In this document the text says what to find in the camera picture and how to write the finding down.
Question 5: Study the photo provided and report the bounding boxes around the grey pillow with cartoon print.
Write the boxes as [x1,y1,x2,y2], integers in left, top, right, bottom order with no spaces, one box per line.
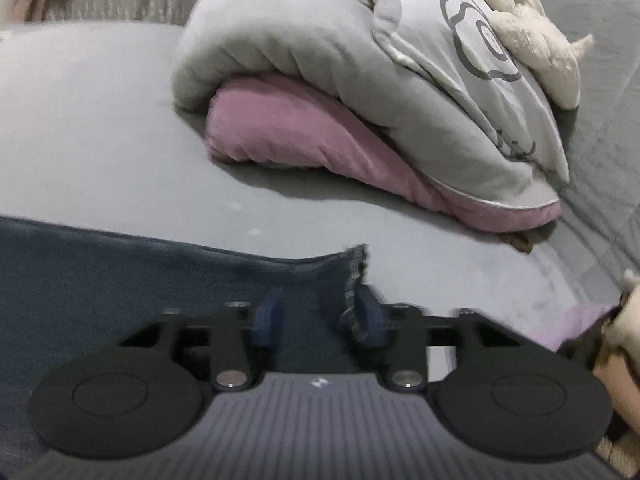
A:
[367,0,571,211]

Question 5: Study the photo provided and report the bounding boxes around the tan folded garment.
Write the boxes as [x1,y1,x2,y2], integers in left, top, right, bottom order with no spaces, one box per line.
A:
[592,355,640,433]

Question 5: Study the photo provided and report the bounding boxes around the brown printed folded garment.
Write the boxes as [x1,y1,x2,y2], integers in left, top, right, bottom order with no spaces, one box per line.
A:
[557,267,640,381]

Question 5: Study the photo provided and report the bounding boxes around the pink hanging cloth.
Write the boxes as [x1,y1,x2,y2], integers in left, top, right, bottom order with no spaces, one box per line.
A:
[15,0,46,21]

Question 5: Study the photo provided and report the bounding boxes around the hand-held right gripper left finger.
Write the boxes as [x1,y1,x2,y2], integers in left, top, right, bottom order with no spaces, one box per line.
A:
[117,287,283,393]

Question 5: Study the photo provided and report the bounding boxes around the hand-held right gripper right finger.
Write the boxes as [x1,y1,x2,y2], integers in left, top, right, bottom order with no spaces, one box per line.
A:
[340,285,523,393]

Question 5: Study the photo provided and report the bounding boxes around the dark blue jeans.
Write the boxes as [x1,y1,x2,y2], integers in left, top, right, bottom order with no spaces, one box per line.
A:
[0,215,388,466]

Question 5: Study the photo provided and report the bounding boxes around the pink blanket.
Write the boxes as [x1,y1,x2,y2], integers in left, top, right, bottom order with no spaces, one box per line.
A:
[205,72,562,233]

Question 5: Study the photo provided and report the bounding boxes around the white plush toy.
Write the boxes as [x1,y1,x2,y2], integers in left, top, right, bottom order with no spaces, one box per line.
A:
[475,0,596,111]

